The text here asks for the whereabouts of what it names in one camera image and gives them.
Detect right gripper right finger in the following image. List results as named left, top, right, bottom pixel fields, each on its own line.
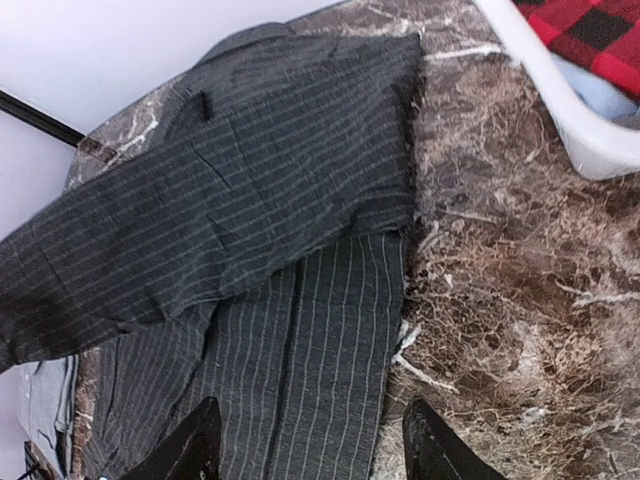
left=402, top=398, right=504, bottom=480

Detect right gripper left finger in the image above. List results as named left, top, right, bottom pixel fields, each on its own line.
left=121, top=397, right=222, bottom=480

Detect black pinstriped long sleeve shirt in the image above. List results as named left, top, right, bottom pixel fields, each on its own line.
left=1, top=24, right=423, bottom=479

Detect folded grey shirt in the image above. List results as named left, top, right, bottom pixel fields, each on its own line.
left=18, top=355, right=78, bottom=479

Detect white plastic laundry basket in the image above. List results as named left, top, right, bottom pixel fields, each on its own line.
left=475, top=1, right=639, bottom=180

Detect light blue garment in basket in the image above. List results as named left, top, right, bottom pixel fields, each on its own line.
left=551, top=54, right=639, bottom=131

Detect red black plaid shirt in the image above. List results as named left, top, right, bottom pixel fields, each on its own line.
left=515, top=0, right=639, bottom=100

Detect left black frame post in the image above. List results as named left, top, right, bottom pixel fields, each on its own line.
left=1, top=91, right=117, bottom=163

